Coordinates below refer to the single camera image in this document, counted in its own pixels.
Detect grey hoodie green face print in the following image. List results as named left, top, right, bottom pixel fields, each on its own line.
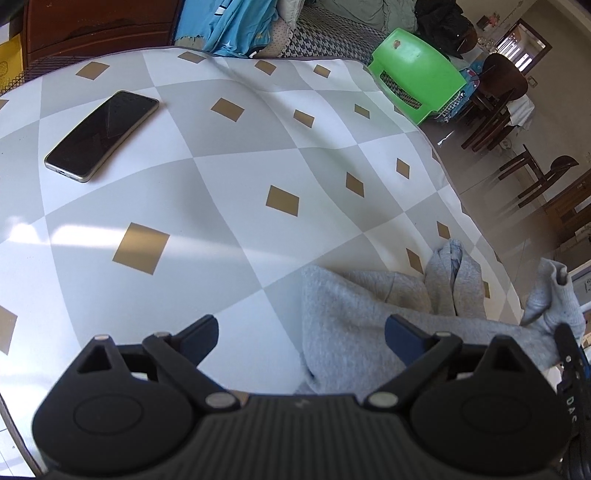
left=298, top=239, right=586, bottom=400

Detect white grey diamond tablecloth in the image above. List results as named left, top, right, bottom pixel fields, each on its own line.
left=1, top=49, right=522, bottom=476

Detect black smartphone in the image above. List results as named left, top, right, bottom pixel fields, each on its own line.
left=44, top=90, right=160, bottom=183

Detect green plastic chair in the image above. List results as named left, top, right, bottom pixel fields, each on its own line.
left=369, top=28, right=467, bottom=125

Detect dark wooden dining chair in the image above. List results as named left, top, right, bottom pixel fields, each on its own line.
left=461, top=53, right=528, bottom=152

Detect yellow box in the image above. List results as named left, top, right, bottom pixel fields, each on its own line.
left=0, top=35, right=23, bottom=93

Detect blue cartoon cloth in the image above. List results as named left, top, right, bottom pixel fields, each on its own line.
left=174, top=0, right=279, bottom=58

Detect houndstooth sofa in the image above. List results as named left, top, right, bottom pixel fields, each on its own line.
left=277, top=5, right=387, bottom=65

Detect green grey blanket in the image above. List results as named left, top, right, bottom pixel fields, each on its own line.
left=318, top=0, right=417, bottom=33

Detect dark wooden headboard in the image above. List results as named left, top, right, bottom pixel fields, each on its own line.
left=23, top=0, right=183, bottom=66

